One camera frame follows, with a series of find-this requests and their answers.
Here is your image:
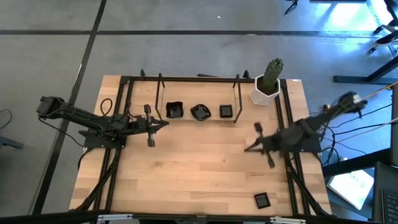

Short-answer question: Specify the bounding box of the white cardboard box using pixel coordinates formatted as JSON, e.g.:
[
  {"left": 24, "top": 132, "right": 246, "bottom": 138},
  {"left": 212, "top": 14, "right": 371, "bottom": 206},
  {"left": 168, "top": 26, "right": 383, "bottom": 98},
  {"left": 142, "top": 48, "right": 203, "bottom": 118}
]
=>
[{"left": 326, "top": 169, "right": 375, "bottom": 211}]

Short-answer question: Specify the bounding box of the wooden shelf board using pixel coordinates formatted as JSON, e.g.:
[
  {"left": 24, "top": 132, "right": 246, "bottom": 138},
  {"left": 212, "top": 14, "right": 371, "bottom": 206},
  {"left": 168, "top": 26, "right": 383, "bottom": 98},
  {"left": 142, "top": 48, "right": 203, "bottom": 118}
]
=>
[{"left": 160, "top": 84, "right": 239, "bottom": 121}]

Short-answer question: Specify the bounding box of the black cable bundle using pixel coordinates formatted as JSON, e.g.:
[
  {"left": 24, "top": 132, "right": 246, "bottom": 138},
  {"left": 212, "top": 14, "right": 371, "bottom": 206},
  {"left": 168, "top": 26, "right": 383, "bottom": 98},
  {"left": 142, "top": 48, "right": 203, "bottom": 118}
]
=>
[{"left": 320, "top": 104, "right": 394, "bottom": 167}]

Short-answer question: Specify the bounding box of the black glossy round plate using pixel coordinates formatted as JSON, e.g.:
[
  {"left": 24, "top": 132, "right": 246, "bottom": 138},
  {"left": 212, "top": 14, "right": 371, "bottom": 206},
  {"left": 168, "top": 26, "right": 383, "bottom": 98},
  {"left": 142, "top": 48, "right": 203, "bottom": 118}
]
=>
[{"left": 190, "top": 104, "right": 212, "bottom": 122}]

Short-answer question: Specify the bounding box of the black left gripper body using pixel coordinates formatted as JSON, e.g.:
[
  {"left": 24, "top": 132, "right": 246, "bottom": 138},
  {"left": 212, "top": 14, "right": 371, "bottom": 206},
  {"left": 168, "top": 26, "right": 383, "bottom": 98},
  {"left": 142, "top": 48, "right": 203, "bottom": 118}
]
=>
[{"left": 143, "top": 105, "right": 156, "bottom": 147}]

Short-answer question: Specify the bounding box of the black desk base frame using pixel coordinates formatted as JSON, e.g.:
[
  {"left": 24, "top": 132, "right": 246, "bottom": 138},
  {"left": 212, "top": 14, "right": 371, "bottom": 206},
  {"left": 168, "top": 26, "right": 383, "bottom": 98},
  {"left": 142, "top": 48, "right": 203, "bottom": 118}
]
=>
[{"left": 333, "top": 0, "right": 398, "bottom": 85}]

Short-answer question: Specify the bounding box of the silver aluminium bar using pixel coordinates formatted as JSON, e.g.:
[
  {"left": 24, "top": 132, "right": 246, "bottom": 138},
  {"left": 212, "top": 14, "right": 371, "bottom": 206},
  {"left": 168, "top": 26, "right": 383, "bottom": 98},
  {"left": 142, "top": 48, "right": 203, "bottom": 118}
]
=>
[
  {"left": 269, "top": 217, "right": 307, "bottom": 224},
  {"left": 97, "top": 213, "right": 134, "bottom": 222}
]

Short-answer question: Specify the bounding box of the office chair base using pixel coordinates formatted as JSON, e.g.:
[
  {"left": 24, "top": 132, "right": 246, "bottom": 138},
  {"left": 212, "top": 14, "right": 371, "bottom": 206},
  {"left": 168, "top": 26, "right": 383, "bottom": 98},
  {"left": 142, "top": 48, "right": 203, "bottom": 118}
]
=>
[{"left": 368, "top": 23, "right": 398, "bottom": 56}]

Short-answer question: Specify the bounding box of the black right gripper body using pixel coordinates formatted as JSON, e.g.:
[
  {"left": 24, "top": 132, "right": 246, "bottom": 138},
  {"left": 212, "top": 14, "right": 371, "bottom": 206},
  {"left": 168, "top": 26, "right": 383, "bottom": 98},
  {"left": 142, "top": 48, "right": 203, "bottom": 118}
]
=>
[{"left": 253, "top": 122, "right": 285, "bottom": 169}]

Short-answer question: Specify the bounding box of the black metal shelf frame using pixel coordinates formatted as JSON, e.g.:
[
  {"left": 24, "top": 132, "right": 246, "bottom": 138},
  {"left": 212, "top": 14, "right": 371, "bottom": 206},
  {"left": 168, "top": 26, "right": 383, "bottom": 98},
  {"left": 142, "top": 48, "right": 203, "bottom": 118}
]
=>
[
  {"left": 154, "top": 73, "right": 166, "bottom": 121},
  {"left": 232, "top": 73, "right": 244, "bottom": 124}
]

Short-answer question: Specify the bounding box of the white faceted plant pot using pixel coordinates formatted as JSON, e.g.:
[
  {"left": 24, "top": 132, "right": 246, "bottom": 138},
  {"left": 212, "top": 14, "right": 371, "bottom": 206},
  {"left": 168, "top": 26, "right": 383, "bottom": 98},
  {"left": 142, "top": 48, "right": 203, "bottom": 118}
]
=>
[{"left": 249, "top": 74, "right": 282, "bottom": 106}]

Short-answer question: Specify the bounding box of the green cactus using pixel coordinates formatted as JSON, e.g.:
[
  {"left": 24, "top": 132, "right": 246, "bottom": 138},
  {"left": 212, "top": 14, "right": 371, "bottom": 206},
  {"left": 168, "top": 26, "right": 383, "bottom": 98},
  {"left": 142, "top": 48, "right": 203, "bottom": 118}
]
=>
[{"left": 260, "top": 58, "right": 284, "bottom": 93}]

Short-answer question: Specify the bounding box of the computer keyboard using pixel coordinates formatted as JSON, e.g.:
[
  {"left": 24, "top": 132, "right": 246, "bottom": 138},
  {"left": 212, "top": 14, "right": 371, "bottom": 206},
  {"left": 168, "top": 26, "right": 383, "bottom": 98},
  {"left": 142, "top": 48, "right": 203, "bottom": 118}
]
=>
[{"left": 381, "top": 189, "right": 398, "bottom": 224}]

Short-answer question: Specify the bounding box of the black table frame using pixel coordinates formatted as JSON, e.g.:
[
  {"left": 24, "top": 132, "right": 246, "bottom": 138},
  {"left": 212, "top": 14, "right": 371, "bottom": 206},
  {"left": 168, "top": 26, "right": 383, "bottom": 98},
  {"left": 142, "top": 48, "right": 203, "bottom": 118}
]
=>
[{"left": 70, "top": 68, "right": 332, "bottom": 224}]

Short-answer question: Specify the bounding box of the yellow hanging cord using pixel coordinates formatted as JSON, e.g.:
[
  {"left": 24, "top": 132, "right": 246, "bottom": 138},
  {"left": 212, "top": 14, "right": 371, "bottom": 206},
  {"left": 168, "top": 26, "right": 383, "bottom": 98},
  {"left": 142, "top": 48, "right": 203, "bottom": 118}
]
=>
[{"left": 362, "top": 81, "right": 398, "bottom": 101}]

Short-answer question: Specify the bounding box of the black glossy angular deep plate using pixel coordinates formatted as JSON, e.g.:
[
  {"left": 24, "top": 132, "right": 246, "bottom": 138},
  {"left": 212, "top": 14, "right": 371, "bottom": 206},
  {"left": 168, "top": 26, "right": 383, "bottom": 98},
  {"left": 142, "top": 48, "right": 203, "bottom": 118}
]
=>
[
  {"left": 219, "top": 105, "right": 234, "bottom": 119},
  {"left": 165, "top": 101, "right": 184, "bottom": 119}
]

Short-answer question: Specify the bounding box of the black floor cable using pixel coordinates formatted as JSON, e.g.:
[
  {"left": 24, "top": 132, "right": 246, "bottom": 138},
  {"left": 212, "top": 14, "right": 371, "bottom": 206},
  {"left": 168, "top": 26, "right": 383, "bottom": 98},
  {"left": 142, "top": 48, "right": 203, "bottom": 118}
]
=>
[{"left": 37, "top": 116, "right": 86, "bottom": 149}]

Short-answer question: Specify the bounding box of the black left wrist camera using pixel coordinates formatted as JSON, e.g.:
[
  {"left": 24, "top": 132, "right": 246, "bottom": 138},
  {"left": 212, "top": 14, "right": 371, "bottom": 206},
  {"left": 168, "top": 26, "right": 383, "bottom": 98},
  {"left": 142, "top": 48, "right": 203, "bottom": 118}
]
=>
[{"left": 132, "top": 117, "right": 146, "bottom": 131}]

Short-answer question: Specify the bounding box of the black square flat plate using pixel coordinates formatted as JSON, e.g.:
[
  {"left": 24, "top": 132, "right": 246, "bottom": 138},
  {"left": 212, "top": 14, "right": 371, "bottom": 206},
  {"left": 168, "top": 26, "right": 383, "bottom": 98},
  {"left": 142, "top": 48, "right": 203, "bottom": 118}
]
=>
[{"left": 254, "top": 192, "right": 272, "bottom": 210}]

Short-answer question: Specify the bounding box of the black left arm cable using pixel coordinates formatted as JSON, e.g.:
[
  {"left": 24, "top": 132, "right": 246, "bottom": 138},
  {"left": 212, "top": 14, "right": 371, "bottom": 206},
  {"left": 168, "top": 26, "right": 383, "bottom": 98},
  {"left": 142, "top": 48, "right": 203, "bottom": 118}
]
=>
[{"left": 99, "top": 98, "right": 113, "bottom": 118}]

